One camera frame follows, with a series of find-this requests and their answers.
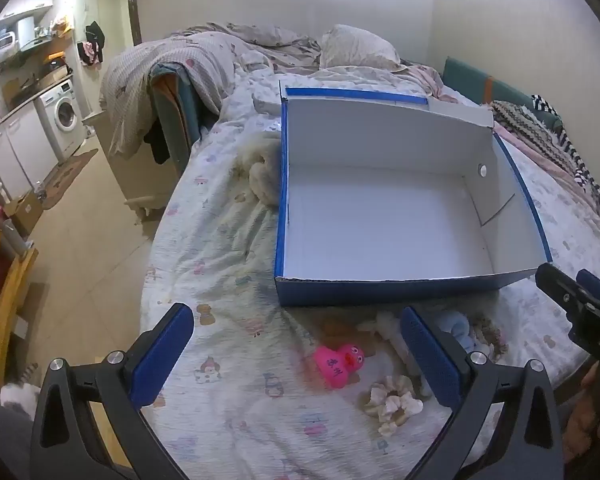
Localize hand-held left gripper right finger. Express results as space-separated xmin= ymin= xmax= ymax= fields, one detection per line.
xmin=400 ymin=306 xmax=566 ymax=480

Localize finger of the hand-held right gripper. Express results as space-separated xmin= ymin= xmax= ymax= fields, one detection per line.
xmin=535 ymin=262 xmax=588 ymax=321
xmin=577 ymin=269 xmax=600 ymax=311

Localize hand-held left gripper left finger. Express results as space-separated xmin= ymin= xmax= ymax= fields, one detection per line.
xmin=29 ymin=302 xmax=195 ymax=480

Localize blue fluffy scrunchie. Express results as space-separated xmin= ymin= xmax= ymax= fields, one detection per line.
xmin=437 ymin=310 xmax=481 ymax=356

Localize cream scrunchie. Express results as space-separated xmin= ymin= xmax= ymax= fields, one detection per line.
xmin=364 ymin=375 xmax=425 ymax=436

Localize pink rubber duck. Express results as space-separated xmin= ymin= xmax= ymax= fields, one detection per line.
xmin=314 ymin=342 xmax=366 ymax=390

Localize blue white cardboard box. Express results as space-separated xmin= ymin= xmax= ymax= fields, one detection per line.
xmin=274 ymin=80 xmax=553 ymax=308

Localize person's right hand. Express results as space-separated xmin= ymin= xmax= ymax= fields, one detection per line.
xmin=562 ymin=360 xmax=600 ymax=463

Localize pink blanket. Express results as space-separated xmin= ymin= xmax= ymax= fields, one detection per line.
xmin=495 ymin=125 xmax=600 ymax=221

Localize printed bed sheet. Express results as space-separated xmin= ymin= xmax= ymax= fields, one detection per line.
xmin=140 ymin=65 xmax=600 ymax=480

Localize black white striped cloth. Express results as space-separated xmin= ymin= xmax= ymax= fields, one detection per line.
xmin=530 ymin=94 xmax=600 ymax=233

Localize knitted patterned blanket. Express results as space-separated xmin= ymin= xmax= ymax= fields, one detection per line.
xmin=490 ymin=100 xmax=581 ymax=176

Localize yellow wooden chair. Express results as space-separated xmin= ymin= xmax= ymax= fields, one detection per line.
xmin=0 ymin=230 xmax=40 ymax=391

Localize person's grey trousers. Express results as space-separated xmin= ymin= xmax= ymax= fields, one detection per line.
xmin=0 ymin=400 xmax=33 ymax=480

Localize brown floor rug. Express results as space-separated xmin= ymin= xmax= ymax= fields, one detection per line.
xmin=40 ymin=147 xmax=100 ymax=211

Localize brown cardboard box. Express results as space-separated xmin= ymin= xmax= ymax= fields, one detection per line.
xmin=2 ymin=190 xmax=45 ymax=236

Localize cream plush toy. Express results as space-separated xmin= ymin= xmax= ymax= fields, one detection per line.
xmin=232 ymin=137 xmax=283 ymax=208

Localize black garment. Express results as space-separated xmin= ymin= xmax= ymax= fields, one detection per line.
xmin=142 ymin=120 xmax=173 ymax=165

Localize teal cushion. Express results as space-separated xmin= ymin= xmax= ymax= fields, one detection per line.
xmin=150 ymin=62 xmax=216 ymax=171

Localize white kitchen cabinet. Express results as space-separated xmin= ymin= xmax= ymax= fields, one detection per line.
xmin=0 ymin=105 xmax=61 ymax=201

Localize white washing machine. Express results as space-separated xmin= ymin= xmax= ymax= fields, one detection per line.
xmin=34 ymin=79 xmax=88 ymax=161

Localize white paper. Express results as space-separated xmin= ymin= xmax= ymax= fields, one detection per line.
xmin=252 ymin=92 xmax=283 ymax=117

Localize grey checked quilt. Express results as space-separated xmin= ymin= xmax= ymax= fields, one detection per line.
xmin=100 ymin=31 xmax=241 ymax=161

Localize white patterned pillow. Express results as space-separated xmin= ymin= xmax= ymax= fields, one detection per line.
xmin=320 ymin=24 xmax=402 ymax=68

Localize pink hanging clothing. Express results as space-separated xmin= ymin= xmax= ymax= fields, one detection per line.
xmin=77 ymin=40 xmax=103 ymax=67

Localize crumpled grey duvet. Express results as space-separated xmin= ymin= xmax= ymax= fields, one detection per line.
xmin=172 ymin=22 xmax=326 ymax=68

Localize dark brown door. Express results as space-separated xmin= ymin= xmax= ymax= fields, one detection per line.
xmin=126 ymin=0 xmax=143 ymax=46

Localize white bed frame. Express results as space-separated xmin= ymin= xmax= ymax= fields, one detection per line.
xmin=82 ymin=110 xmax=171 ymax=221

